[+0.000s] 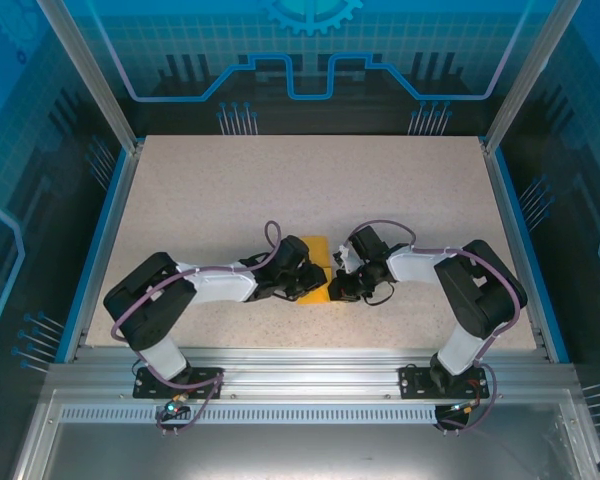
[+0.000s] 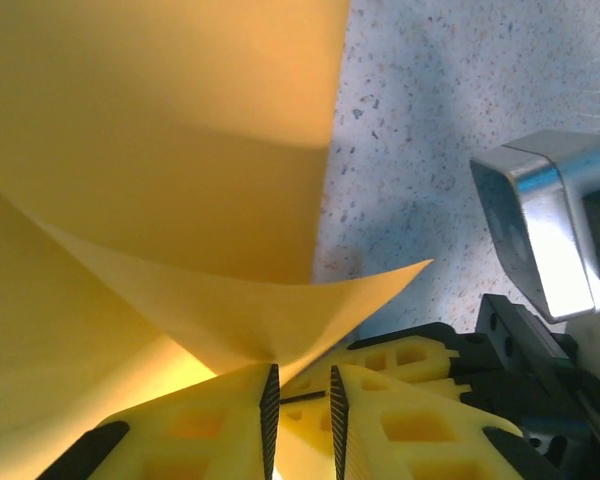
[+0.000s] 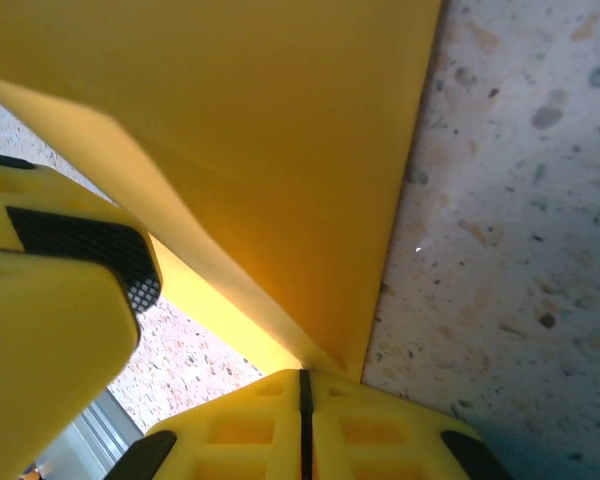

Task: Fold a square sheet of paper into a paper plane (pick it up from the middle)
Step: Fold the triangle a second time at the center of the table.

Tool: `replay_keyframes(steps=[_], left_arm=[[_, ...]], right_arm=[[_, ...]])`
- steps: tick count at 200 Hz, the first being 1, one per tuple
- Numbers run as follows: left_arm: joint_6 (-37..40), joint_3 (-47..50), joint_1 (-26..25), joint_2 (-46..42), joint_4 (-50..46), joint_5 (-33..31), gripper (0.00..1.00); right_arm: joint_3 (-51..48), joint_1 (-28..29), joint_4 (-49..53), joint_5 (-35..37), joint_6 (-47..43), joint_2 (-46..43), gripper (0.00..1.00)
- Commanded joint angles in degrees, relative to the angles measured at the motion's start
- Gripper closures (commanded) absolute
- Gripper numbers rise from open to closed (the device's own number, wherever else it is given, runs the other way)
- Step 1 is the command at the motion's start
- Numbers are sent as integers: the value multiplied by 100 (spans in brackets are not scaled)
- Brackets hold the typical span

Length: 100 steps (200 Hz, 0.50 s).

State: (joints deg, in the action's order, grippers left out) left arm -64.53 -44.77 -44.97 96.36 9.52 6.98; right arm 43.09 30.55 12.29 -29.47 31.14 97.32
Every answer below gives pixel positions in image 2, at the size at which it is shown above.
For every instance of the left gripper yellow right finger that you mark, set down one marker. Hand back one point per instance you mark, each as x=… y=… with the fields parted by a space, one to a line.
x=360 y=450

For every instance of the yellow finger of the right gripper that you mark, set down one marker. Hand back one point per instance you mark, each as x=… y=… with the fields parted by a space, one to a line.
x=300 y=415
x=405 y=357

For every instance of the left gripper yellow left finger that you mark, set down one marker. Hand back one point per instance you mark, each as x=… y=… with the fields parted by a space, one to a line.
x=230 y=395

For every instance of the yellow cloth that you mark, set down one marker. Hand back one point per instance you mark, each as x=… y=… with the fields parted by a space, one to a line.
x=155 y=125

